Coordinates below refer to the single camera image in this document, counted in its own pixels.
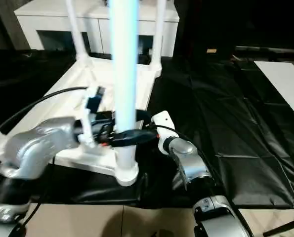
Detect black plastic mat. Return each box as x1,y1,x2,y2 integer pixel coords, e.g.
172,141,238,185
0,48,294,209

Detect white cabinet with glass doors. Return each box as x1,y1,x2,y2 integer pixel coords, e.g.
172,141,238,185
14,0,181,57

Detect black metal stand leg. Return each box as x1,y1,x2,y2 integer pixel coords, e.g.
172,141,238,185
262,217,294,237

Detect black right camera cable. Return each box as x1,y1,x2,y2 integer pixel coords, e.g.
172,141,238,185
151,124,249,237

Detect black horizontal bar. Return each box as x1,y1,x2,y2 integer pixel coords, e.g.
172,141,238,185
235,45,294,52

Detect black camera cable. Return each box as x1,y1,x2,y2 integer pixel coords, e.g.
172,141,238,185
151,124,249,237
0,86,89,139

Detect black left camera cable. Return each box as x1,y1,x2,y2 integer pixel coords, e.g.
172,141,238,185
0,86,89,139

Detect white flat board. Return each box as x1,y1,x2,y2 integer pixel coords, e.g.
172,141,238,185
254,60,294,114

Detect white plastic table leg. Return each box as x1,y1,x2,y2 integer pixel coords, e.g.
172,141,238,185
109,0,140,173
150,0,167,71
65,0,90,61

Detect white plastic table top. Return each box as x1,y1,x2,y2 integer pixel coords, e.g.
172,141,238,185
0,56,162,187

